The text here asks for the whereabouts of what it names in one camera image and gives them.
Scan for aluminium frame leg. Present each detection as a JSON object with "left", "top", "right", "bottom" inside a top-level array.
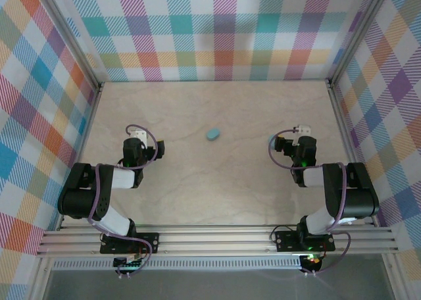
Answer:
[
  {"left": 28, "top": 257, "right": 55, "bottom": 300},
  {"left": 381, "top": 255, "right": 407, "bottom": 300}
]

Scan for controller board green lights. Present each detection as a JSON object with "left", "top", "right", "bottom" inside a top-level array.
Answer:
[{"left": 113, "top": 255, "right": 145, "bottom": 271}]

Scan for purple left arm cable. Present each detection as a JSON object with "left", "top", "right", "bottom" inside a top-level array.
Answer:
[{"left": 87, "top": 124, "right": 158, "bottom": 278}]

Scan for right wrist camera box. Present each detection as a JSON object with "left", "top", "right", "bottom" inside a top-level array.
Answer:
[{"left": 293, "top": 124, "right": 312, "bottom": 138}]

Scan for controller board orange part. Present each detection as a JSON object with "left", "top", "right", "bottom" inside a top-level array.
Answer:
[{"left": 299, "top": 254, "right": 322, "bottom": 271}]

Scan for aluminium side rail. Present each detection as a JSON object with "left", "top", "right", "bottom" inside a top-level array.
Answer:
[
  {"left": 55, "top": 82, "right": 103, "bottom": 232},
  {"left": 327, "top": 81, "right": 379, "bottom": 228}
]

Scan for slotted white cable duct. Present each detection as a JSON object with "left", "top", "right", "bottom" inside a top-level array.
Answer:
[{"left": 52, "top": 259, "right": 303, "bottom": 272}]

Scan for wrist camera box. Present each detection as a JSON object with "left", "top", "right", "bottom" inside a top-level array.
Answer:
[
  {"left": 293, "top": 124, "right": 312, "bottom": 138},
  {"left": 130, "top": 130, "right": 147, "bottom": 147}
]

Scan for aluminium corner post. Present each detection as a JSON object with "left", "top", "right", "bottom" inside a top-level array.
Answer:
[
  {"left": 32, "top": 0, "right": 103, "bottom": 93},
  {"left": 326, "top": 0, "right": 397, "bottom": 89}
]

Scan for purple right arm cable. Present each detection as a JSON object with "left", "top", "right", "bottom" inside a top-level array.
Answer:
[{"left": 268, "top": 128, "right": 352, "bottom": 278}]

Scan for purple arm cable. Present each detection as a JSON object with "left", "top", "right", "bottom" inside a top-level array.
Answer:
[
  {"left": 87, "top": 124, "right": 158, "bottom": 278},
  {"left": 268, "top": 128, "right": 352, "bottom": 278}
]

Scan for wide aluminium base rail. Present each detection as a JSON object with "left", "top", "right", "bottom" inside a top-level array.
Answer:
[{"left": 35, "top": 224, "right": 399, "bottom": 257}]

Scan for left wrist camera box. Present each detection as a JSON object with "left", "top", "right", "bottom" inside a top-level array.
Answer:
[{"left": 130, "top": 130, "right": 147, "bottom": 147}]

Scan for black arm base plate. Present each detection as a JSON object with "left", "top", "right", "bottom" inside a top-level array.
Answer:
[
  {"left": 99, "top": 232, "right": 161, "bottom": 255},
  {"left": 274, "top": 230, "right": 337, "bottom": 253}
]

